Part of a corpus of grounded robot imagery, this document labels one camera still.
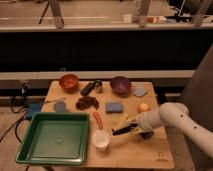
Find white cup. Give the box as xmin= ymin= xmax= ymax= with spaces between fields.
xmin=92 ymin=130 xmax=110 ymax=150

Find small metal cup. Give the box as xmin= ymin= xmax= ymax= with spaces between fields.
xmin=94 ymin=80 xmax=102 ymax=94

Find black handled dish brush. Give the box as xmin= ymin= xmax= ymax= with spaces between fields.
xmin=111 ymin=123 xmax=155 ymax=140

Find grey round lid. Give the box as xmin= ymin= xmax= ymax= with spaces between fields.
xmin=53 ymin=101 xmax=67 ymax=113

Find light blue cloth piece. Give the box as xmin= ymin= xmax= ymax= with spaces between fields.
xmin=134 ymin=86 xmax=147 ymax=98

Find blue box on floor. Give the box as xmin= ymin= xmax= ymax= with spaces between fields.
xmin=25 ymin=103 xmax=42 ymax=120

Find blue sponge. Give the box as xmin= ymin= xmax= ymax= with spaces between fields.
xmin=105 ymin=102 xmax=123 ymax=114

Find orange bowl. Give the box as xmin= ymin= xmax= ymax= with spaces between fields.
xmin=59 ymin=74 xmax=79 ymax=91

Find purple bowl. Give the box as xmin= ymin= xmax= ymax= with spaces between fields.
xmin=110 ymin=76 xmax=131 ymax=95

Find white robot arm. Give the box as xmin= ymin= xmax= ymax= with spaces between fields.
xmin=127 ymin=102 xmax=213 ymax=159

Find black cables on floor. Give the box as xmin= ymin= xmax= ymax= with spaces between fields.
xmin=0 ymin=83 xmax=33 ymax=144

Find dark red grapes bunch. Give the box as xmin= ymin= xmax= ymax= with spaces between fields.
xmin=76 ymin=96 xmax=99 ymax=110

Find wooden board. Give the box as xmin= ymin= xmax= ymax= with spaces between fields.
xmin=40 ymin=80 xmax=175 ymax=170

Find yellow banana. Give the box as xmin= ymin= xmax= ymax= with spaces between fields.
xmin=113 ymin=113 xmax=129 ymax=131

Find orange fruit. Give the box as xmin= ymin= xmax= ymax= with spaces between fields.
xmin=137 ymin=103 xmax=149 ymax=113

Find green plastic tray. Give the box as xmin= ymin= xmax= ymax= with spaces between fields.
xmin=16 ymin=112 xmax=90 ymax=166

